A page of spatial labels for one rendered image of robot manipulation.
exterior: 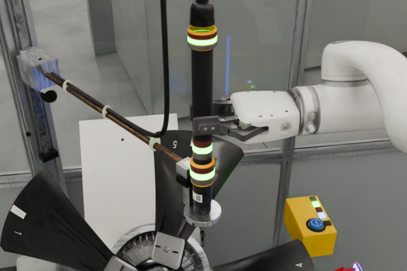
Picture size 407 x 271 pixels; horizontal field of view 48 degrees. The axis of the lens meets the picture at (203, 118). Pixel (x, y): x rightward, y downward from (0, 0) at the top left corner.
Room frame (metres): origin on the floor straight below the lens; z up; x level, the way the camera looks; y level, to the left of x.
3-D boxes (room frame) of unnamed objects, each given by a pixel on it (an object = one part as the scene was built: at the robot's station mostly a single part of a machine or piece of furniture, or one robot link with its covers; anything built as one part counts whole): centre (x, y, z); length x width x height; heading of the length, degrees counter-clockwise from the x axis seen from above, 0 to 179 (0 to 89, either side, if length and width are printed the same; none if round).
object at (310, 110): (0.67, -0.17, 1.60); 0.09 x 0.03 x 0.08; 9
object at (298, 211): (0.99, -0.31, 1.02); 0.16 x 0.10 x 0.11; 9
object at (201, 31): (0.65, 0.00, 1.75); 0.04 x 0.04 x 0.03
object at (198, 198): (0.65, 0.00, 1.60); 0.04 x 0.04 x 0.46
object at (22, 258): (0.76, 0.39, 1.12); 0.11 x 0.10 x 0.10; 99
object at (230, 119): (0.63, -0.06, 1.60); 0.05 x 0.05 x 0.03; 69
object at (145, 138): (0.87, 0.21, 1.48); 0.54 x 0.01 x 0.01; 44
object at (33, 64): (1.10, 0.43, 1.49); 0.10 x 0.07 x 0.08; 44
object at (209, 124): (0.62, -0.02, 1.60); 0.07 x 0.03 x 0.03; 99
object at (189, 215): (0.65, 0.01, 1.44); 0.09 x 0.07 x 0.10; 44
